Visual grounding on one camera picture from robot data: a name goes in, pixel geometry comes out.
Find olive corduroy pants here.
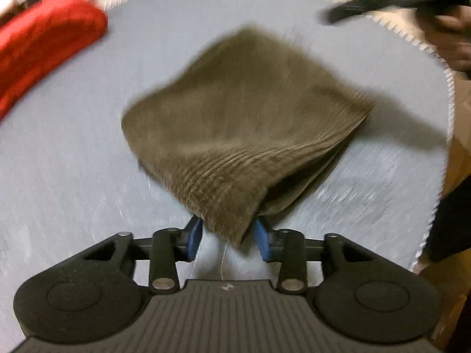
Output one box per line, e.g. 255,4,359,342
121,26,376,248

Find person's right hand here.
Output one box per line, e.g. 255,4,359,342
417,4,471,71

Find person's dark clothing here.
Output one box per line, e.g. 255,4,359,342
422,187,471,264

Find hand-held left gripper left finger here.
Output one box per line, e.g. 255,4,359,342
83,216,204,295

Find red folded quilt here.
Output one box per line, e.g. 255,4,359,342
0,0,110,120

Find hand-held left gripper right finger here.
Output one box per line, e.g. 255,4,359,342
254,216,369,295

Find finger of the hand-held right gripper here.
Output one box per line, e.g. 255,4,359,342
323,0,418,27

